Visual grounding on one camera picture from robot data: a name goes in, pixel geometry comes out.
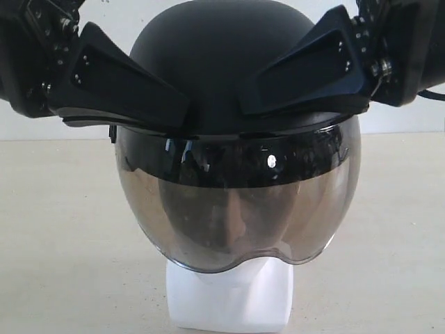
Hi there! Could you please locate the black helmet with tinted visor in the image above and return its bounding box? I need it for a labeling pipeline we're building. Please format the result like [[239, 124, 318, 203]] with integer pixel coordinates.
[[115, 1, 361, 273]]

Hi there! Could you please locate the white mannequin head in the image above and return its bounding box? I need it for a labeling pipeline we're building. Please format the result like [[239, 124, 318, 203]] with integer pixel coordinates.
[[165, 257, 294, 333]]

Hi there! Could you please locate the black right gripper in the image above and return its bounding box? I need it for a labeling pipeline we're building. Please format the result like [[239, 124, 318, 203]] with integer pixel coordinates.
[[238, 1, 444, 117]]

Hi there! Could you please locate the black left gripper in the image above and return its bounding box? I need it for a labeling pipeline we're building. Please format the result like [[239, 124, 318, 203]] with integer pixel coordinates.
[[1, 1, 190, 126]]

